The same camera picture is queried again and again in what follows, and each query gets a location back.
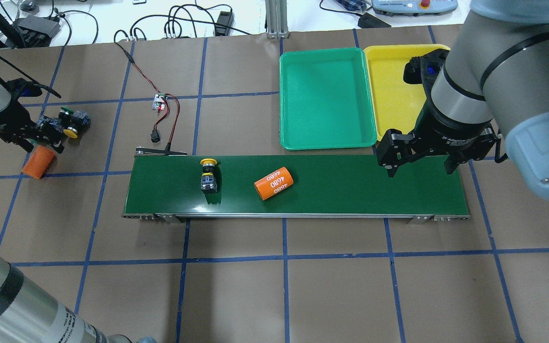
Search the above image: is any aluminium frame post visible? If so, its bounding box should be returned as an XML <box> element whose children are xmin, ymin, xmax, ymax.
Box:
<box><xmin>265</xmin><ymin>0</ymin><xmax>289</xmax><ymax>39</ymax></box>

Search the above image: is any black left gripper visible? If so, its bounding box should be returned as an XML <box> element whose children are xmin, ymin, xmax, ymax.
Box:
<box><xmin>0</xmin><ymin>79</ymin><xmax>65</xmax><ymax>153</ymax></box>

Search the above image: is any green conveyor belt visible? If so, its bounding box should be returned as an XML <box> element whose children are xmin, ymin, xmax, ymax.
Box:
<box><xmin>122</xmin><ymin>155</ymin><xmax>470</xmax><ymax>220</ymax></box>

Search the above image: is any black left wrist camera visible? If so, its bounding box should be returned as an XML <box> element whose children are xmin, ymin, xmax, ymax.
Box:
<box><xmin>5</xmin><ymin>78</ymin><xmax>48</xmax><ymax>101</ymax></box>

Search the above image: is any small controller circuit board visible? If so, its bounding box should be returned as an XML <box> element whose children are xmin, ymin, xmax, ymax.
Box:
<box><xmin>152</xmin><ymin>93</ymin><xmax>168</xmax><ymax>112</ymax></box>

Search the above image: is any yellow push button switch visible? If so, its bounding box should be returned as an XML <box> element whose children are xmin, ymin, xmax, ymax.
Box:
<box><xmin>200</xmin><ymin>158</ymin><xmax>218</xmax><ymax>194</ymax></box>

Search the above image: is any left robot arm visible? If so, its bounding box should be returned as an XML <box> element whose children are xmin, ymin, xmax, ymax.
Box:
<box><xmin>0</xmin><ymin>180</ymin><xmax>130</xmax><ymax>343</ymax></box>

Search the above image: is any red black wire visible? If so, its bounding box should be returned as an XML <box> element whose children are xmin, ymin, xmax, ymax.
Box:
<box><xmin>114</xmin><ymin>30</ymin><xmax>181</xmax><ymax>154</ymax></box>

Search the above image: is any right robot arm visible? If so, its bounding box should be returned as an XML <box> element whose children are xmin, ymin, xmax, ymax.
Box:
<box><xmin>376</xmin><ymin>0</ymin><xmax>549</xmax><ymax>200</ymax></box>

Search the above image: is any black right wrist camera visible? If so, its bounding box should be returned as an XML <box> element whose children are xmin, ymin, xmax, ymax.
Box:
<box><xmin>403</xmin><ymin>49</ymin><xmax>449</xmax><ymax>95</ymax></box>

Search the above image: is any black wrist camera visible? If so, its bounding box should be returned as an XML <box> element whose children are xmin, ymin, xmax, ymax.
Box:
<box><xmin>5</xmin><ymin>78</ymin><xmax>48</xmax><ymax>101</ymax></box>
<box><xmin>403</xmin><ymin>49</ymin><xmax>449</xmax><ymax>95</ymax></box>

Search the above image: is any orange cylinder with 4680 print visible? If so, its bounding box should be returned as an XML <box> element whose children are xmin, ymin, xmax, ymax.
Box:
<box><xmin>254</xmin><ymin>167</ymin><xmax>294</xmax><ymax>201</ymax></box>

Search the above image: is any yellow plastic tray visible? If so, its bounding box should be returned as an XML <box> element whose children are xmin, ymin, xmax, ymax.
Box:
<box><xmin>364</xmin><ymin>44</ymin><xmax>450</xmax><ymax>141</ymax></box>

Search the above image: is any teach pendant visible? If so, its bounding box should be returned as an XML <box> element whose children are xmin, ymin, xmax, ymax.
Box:
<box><xmin>372</xmin><ymin>0</ymin><xmax>458</xmax><ymax>17</ymax></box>

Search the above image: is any black power adapter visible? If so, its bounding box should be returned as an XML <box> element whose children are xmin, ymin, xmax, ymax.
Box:
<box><xmin>214</xmin><ymin>10</ymin><xmax>234</xmax><ymax>37</ymax></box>

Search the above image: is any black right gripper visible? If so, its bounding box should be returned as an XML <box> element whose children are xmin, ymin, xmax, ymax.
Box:
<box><xmin>376</xmin><ymin>98</ymin><xmax>500</xmax><ymax>178</ymax></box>

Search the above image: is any plain orange cylinder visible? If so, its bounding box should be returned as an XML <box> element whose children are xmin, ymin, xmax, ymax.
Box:
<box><xmin>21</xmin><ymin>145</ymin><xmax>56</xmax><ymax>180</ymax></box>

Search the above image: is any green plastic tray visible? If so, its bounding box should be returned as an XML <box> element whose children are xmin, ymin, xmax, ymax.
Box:
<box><xmin>279</xmin><ymin>47</ymin><xmax>377</xmax><ymax>151</ymax></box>

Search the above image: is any green push button switch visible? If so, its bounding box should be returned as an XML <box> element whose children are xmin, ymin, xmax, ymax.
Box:
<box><xmin>58</xmin><ymin>107</ymin><xmax>75</xmax><ymax>124</ymax></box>

